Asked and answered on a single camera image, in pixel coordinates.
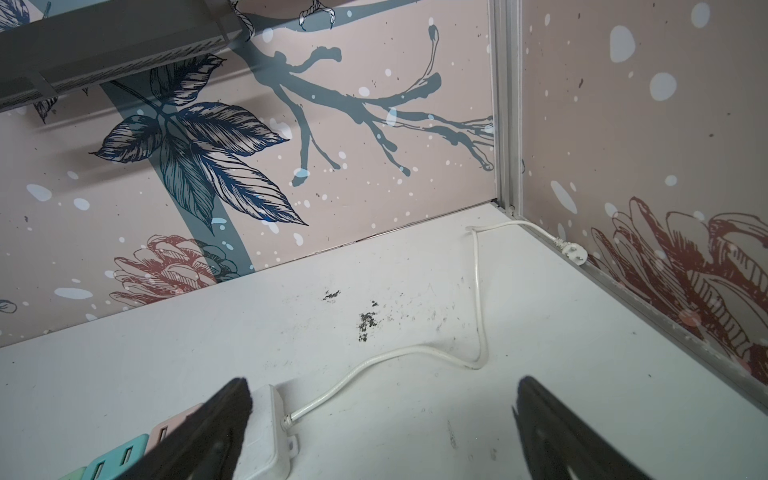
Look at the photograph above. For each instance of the green charger plug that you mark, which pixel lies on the green charger plug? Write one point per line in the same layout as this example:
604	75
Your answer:
76	474

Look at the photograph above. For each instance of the white multicolour power strip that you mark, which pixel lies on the white multicolour power strip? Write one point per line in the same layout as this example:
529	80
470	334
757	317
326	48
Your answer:
267	450

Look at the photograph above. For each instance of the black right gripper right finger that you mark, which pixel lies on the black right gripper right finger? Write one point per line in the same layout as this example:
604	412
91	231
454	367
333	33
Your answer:
557	444

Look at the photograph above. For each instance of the black wall shelf basket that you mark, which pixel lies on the black wall shelf basket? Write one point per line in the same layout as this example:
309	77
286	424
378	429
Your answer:
51	48

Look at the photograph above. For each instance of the pink USB charger plug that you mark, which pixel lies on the pink USB charger plug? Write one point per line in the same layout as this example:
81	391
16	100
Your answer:
163	429

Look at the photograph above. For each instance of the teal charger plug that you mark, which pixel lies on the teal charger plug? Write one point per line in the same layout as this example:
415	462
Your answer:
117	461

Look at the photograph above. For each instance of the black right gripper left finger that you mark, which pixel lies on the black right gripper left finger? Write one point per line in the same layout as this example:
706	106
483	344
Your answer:
207	445

